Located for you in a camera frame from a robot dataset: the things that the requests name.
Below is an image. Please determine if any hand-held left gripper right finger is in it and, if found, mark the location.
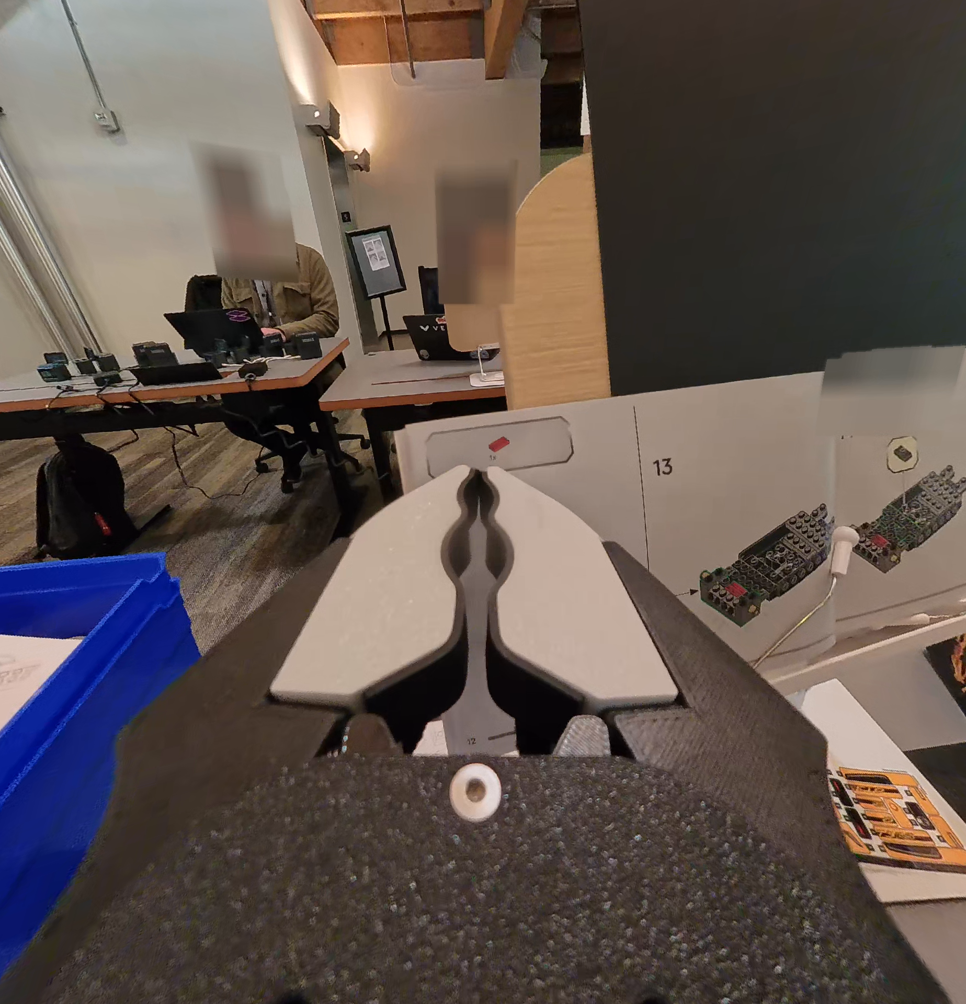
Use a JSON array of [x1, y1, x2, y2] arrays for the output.
[[486, 465, 681, 756]]

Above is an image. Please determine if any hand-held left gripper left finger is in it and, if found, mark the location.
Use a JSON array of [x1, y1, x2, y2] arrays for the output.
[[268, 465, 481, 756]]

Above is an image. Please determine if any brick building instruction booklet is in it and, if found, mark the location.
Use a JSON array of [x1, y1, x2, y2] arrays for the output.
[[394, 345, 966, 683]]

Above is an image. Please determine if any wood-edged office desk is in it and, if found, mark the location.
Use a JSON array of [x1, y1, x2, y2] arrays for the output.
[[0, 337, 350, 542], [320, 349, 507, 503]]

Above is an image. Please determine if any black office chair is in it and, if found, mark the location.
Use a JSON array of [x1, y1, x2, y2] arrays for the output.
[[251, 408, 370, 495]]

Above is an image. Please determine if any black backpack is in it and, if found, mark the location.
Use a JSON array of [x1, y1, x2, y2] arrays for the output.
[[34, 435, 136, 560]]

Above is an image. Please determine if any black laptop pink logo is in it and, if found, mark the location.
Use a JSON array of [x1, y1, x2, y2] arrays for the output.
[[163, 307, 266, 356]]

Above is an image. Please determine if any group of small black cameras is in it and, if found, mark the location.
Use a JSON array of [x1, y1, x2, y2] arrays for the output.
[[36, 329, 327, 389]]

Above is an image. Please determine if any framed sign on stand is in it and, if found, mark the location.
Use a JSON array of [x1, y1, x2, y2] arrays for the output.
[[344, 225, 409, 354]]

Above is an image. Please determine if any orange sticker sheet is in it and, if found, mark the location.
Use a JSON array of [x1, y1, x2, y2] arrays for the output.
[[781, 678, 966, 903]]

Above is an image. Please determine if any printed white paper bag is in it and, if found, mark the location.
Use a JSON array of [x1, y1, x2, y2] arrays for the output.
[[0, 631, 85, 754]]

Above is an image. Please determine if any blue plastic bin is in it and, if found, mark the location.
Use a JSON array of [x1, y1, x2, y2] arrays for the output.
[[0, 551, 203, 1004]]

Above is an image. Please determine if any dark backdrop board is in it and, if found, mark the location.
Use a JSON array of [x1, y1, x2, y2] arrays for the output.
[[581, 0, 966, 397]]

